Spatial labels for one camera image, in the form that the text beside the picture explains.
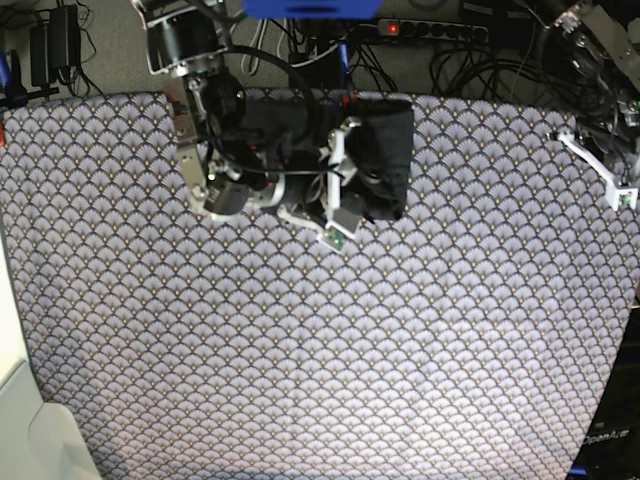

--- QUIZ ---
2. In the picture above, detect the black power adapter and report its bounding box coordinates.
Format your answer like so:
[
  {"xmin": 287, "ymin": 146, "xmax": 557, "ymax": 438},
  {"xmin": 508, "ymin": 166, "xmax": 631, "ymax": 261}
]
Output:
[{"xmin": 29, "ymin": 4, "xmax": 81, "ymax": 88}]

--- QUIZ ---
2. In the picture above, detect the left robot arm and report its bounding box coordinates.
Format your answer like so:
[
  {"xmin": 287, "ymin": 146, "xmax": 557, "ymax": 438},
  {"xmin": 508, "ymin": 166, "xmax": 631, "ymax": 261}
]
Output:
[{"xmin": 518, "ymin": 1, "xmax": 639, "ymax": 211}]

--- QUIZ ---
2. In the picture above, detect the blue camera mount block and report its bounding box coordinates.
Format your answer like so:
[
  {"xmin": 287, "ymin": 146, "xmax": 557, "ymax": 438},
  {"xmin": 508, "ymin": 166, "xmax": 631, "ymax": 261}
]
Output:
[{"xmin": 242, "ymin": 0, "xmax": 382, "ymax": 19}]

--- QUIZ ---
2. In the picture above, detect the blue vertical post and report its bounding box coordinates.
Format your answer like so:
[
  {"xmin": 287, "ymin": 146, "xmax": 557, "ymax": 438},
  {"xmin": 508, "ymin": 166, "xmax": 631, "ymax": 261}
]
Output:
[{"xmin": 338, "ymin": 43, "xmax": 349, "ymax": 90}]

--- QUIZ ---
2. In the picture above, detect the white plastic bin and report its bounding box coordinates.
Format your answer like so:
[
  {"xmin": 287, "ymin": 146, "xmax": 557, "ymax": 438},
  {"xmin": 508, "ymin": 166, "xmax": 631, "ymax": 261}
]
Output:
[{"xmin": 1, "ymin": 252, "xmax": 101, "ymax": 479}]

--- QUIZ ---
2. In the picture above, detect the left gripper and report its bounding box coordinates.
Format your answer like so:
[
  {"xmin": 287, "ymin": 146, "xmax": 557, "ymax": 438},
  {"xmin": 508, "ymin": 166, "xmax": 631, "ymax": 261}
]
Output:
[{"xmin": 547, "ymin": 125, "xmax": 639, "ymax": 211}]

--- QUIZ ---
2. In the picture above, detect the red and black clamp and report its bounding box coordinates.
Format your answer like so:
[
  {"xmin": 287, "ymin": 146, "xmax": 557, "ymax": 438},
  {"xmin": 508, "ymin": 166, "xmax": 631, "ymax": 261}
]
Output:
[{"xmin": 342, "ymin": 89, "xmax": 358, "ymax": 108}]

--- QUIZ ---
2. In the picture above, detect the black power strip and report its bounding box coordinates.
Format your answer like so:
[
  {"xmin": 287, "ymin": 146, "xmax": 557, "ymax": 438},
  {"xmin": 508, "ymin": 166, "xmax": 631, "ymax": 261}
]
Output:
[{"xmin": 376, "ymin": 18, "xmax": 490, "ymax": 44}]

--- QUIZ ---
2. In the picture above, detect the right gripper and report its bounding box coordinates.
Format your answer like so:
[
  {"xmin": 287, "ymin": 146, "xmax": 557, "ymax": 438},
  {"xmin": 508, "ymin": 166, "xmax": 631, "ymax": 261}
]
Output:
[{"xmin": 259, "ymin": 116, "xmax": 362, "ymax": 253}]

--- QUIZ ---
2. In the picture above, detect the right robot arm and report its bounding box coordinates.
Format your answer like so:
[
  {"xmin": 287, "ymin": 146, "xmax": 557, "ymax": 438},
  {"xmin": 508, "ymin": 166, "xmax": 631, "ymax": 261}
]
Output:
[{"xmin": 132, "ymin": 1, "xmax": 363, "ymax": 253}]

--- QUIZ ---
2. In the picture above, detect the grey looped cable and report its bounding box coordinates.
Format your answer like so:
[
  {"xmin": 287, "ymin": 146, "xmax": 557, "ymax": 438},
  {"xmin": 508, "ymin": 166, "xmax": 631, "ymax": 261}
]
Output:
[{"xmin": 239, "ymin": 19, "xmax": 271, "ymax": 77}]

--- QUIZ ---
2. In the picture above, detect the black OpenArm box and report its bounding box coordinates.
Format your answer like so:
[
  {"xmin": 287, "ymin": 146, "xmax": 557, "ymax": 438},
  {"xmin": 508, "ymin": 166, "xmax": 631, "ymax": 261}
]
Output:
[{"xmin": 567, "ymin": 306, "xmax": 639, "ymax": 479}]

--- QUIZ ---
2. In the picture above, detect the dark grey T-shirt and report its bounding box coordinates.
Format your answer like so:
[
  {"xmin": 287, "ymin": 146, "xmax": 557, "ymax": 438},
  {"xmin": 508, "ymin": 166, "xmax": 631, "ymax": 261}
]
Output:
[{"xmin": 216, "ymin": 99, "xmax": 413, "ymax": 222}]

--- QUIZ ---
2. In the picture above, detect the fan-patterned table cloth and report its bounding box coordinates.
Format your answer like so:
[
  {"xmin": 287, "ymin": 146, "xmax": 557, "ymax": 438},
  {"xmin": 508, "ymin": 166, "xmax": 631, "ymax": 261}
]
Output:
[{"xmin": 1, "ymin": 93, "xmax": 639, "ymax": 479}]

